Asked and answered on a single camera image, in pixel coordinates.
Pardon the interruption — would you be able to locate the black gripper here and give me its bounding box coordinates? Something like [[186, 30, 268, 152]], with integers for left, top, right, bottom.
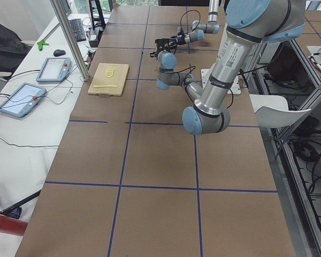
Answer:
[[150, 38, 174, 58], [169, 33, 186, 46]]

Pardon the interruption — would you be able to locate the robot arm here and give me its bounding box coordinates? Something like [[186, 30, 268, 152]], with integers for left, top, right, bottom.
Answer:
[[150, 0, 305, 135], [155, 1, 219, 49]]

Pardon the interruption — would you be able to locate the wooden cutting board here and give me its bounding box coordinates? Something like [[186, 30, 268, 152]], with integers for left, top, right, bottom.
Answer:
[[88, 63, 129, 96]]

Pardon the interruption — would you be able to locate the lemon slice one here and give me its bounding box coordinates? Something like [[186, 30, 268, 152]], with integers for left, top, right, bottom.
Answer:
[[105, 71, 113, 78]]

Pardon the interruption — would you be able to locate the yellow plastic knife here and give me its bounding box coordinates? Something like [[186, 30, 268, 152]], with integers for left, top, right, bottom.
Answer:
[[93, 84, 118, 88]]

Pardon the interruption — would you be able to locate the black box on table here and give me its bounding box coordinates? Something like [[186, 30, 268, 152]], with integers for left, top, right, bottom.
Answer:
[[88, 27, 103, 48]]

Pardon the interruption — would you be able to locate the black keyboard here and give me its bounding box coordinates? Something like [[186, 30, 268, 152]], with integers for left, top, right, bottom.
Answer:
[[68, 18, 86, 42]]

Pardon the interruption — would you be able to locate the black computer mouse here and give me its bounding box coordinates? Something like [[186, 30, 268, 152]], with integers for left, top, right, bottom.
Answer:
[[53, 49, 66, 57]]

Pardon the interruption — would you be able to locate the far teach pendant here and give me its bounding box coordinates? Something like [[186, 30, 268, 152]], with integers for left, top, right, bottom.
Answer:
[[36, 57, 71, 83]]

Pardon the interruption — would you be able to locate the teach pendant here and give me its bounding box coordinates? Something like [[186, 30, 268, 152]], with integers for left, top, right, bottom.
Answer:
[[36, 57, 71, 83], [0, 83, 47, 118]]

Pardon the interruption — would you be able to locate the green plastic clamp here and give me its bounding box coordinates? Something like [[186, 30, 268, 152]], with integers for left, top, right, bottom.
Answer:
[[37, 40, 49, 51]]

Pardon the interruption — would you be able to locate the white plastic chair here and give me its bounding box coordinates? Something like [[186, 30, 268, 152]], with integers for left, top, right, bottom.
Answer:
[[249, 94, 311, 128]]

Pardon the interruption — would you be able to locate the near teach pendant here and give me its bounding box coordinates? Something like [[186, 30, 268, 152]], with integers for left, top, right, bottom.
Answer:
[[0, 83, 47, 118]]

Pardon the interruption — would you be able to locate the red cylinder bottle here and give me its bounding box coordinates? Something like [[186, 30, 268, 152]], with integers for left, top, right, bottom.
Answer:
[[0, 214, 28, 236]]

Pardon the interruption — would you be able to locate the camera cable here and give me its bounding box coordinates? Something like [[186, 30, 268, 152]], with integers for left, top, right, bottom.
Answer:
[[173, 65, 198, 86], [179, 10, 202, 33]]

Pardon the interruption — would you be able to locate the aluminium frame post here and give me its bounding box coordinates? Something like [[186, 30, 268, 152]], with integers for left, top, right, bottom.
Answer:
[[50, 0, 89, 81]]

